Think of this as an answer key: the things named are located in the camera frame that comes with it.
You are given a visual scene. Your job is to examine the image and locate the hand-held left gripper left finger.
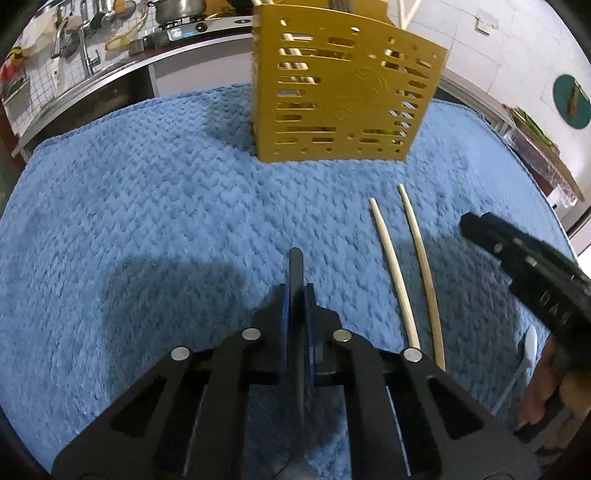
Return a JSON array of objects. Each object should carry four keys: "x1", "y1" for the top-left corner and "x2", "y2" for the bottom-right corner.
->
[{"x1": 51, "y1": 282, "x2": 291, "y2": 480}]

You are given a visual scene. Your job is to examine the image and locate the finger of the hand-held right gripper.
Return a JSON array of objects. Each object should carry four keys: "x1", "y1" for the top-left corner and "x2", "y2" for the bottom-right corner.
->
[{"x1": 460, "y1": 211, "x2": 533, "y2": 274}]

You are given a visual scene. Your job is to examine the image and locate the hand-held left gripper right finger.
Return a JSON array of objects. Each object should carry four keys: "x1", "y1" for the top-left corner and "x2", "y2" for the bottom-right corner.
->
[{"x1": 304, "y1": 283, "x2": 542, "y2": 480}]

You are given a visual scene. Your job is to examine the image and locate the black plastic utensil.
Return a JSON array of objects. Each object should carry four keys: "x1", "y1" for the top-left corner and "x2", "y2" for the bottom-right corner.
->
[{"x1": 286, "y1": 247, "x2": 309, "y2": 418}]

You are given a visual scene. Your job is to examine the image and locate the white plastic spoon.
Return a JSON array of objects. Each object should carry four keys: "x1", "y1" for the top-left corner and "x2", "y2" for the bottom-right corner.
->
[{"x1": 490, "y1": 324, "x2": 539, "y2": 416}]

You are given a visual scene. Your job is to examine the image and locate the gold plastic utensil holder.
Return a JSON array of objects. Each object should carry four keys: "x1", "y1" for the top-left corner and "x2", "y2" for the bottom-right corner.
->
[{"x1": 250, "y1": 0, "x2": 448, "y2": 163}]

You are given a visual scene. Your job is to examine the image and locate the person's right hand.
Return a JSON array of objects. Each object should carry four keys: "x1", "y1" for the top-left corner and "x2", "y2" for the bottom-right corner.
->
[{"x1": 516, "y1": 335, "x2": 591, "y2": 455}]

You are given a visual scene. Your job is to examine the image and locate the plastic covered side table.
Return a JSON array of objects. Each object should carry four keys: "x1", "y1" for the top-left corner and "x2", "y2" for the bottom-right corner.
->
[{"x1": 502, "y1": 105, "x2": 585, "y2": 205}]

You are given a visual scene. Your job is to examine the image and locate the green vegetables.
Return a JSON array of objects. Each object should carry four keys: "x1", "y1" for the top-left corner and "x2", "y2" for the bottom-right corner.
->
[{"x1": 508, "y1": 106, "x2": 555, "y2": 147}]

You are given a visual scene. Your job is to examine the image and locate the blue textured towel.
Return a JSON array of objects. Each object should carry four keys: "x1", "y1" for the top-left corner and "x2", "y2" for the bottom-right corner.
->
[{"x1": 0, "y1": 83, "x2": 578, "y2": 480}]

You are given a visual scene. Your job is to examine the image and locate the kitchen counter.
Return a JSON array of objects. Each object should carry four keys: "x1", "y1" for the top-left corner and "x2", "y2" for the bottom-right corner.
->
[{"x1": 9, "y1": 14, "x2": 259, "y2": 160}]

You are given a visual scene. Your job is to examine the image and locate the gas stove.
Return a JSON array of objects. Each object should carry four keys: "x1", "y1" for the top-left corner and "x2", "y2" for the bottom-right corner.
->
[{"x1": 151, "y1": 14, "x2": 256, "y2": 43}]

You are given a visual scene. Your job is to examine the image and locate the steel cooking pot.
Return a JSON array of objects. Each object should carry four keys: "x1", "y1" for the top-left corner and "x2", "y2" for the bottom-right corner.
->
[{"x1": 154, "y1": 0, "x2": 207, "y2": 25}]

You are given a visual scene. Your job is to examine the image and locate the steel kitchen faucet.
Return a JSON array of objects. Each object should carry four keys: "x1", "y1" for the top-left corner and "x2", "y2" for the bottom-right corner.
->
[{"x1": 50, "y1": 8, "x2": 103, "y2": 78}]

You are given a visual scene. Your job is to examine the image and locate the red kitchen item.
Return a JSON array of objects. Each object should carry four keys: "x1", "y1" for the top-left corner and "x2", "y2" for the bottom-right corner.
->
[{"x1": 0, "y1": 50, "x2": 25, "y2": 84}]

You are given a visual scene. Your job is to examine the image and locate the green round wall board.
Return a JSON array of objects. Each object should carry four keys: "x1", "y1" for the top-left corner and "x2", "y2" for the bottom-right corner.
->
[{"x1": 552, "y1": 73, "x2": 591, "y2": 131}]

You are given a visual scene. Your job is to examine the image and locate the yellow cord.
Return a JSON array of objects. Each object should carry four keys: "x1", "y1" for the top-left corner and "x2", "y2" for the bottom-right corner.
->
[{"x1": 105, "y1": 9, "x2": 154, "y2": 52}]

